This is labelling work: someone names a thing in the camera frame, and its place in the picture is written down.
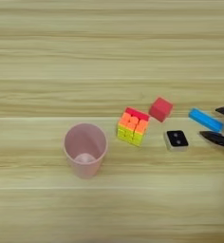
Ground multicolour puzzle cube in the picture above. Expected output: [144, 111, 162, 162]
[117, 106, 151, 147]

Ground blue rectangular block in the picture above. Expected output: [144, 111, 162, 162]
[188, 107, 224, 134]

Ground pink plastic cup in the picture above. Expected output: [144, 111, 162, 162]
[63, 122, 109, 180]

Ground red cube block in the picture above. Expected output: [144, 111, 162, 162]
[148, 96, 175, 123]

